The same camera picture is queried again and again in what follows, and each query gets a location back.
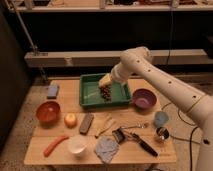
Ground metal cup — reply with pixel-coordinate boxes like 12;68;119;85
155;127;170;143

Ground white plastic cup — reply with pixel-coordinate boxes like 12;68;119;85
67;135;87;157

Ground light blue cup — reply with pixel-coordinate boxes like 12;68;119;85
154;111;169;127

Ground metal shelf rack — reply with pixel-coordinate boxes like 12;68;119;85
5;8;213;77

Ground green plastic tray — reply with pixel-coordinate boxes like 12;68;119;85
79;73;131;108

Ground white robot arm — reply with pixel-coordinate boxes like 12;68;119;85
99;46;213;171

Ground black floor cables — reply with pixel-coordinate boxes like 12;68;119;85
161;101;203;171

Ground orange carrot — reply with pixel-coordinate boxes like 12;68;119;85
43;135;68;157

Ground purple bowl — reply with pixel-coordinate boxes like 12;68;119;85
132;88;157;109

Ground wooden spatula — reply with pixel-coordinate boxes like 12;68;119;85
95;116;115;138

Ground small dark metal scraper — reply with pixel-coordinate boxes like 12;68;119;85
112;129;126;144

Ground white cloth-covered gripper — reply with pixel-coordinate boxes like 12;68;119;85
99;64;131;87

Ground blue sponge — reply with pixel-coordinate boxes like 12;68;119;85
47;84;59;99

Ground metal spoon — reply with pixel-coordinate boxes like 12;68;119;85
121;123;149;129

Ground dark red grape bunch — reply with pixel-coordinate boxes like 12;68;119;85
100;85;111;101

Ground blue grey cloth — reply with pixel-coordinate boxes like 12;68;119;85
94;137;119;163

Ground red bowl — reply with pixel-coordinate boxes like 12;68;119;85
36;101;61;125

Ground grey brown block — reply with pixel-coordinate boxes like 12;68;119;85
79;113;94;135

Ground yellow apple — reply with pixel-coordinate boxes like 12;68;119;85
64;113;77;128

